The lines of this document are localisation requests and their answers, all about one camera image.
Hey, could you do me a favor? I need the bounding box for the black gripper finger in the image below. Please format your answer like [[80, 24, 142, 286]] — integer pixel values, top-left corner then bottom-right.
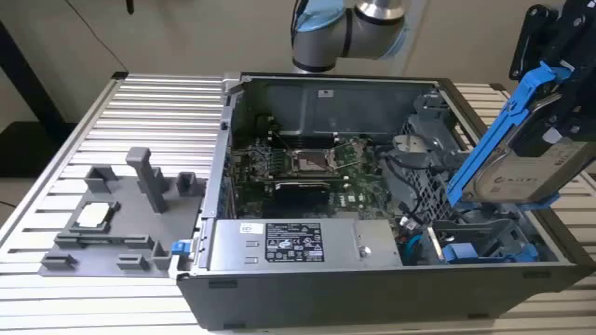
[[510, 5, 560, 80], [515, 66, 596, 157]]

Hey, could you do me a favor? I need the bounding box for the hard disk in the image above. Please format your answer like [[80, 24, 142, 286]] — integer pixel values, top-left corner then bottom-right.
[[446, 61, 596, 212]]

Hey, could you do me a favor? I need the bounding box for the black disk wire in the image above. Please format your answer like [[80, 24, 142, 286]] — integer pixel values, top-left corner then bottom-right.
[[379, 149, 462, 176], [396, 194, 422, 228]]

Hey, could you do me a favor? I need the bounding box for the grey metal disk bay cage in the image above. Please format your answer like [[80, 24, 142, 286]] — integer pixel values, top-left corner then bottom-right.
[[379, 93, 560, 267]]

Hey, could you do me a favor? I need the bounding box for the blue disk carrier tab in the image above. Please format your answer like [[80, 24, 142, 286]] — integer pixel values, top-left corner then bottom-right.
[[515, 242, 548, 263], [442, 244, 479, 263]]

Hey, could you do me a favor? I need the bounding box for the green Dell motherboard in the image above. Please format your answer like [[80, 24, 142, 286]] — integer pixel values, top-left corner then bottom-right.
[[231, 134, 403, 221]]

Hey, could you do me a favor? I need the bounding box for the CPU socket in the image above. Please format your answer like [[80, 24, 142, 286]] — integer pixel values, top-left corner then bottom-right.
[[286, 147, 338, 174]]

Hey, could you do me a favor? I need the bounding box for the thin metal locking lever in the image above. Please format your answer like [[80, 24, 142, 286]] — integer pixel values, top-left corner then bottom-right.
[[271, 131, 295, 155]]

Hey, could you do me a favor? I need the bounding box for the black graphics card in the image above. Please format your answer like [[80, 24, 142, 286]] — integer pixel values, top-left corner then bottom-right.
[[272, 179, 335, 211]]

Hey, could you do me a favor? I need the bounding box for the black open PC case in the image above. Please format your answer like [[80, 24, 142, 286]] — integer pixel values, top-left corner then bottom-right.
[[175, 71, 595, 331]]

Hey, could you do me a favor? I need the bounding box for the silver power supply unit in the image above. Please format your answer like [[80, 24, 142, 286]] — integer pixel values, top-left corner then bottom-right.
[[207, 218, 404, 272]]

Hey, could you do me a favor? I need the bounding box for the blue case latch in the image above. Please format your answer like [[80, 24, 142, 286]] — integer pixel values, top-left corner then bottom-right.
[[171, 239, 192, 258]]

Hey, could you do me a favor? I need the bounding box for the grey parts rack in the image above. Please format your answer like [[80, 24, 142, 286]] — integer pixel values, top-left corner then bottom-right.
[[39, 146, 208, 280]]

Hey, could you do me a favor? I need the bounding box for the silver CPU chip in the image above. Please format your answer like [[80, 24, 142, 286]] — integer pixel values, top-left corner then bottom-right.
[[76, 202, 119, 228]]

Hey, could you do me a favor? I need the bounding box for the silver metal bracket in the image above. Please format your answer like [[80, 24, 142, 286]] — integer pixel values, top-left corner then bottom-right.
[[392, 134, 428, 155]]

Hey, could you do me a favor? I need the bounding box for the blue flat data wire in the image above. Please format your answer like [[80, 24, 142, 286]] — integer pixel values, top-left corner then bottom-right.
[[403, 232, 424, 267]]

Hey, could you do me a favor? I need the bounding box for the metal socket cover frame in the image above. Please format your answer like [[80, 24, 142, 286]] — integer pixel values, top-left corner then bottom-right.
[[324, 142, 363, 169]]

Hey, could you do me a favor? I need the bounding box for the thin black wall cable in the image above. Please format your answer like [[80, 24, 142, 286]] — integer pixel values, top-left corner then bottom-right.
[[64, 0, 130, 75]]

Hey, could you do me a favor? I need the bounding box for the black desk frame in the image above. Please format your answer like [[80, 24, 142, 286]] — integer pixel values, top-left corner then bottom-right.
[[0, 20, 72, 179]]

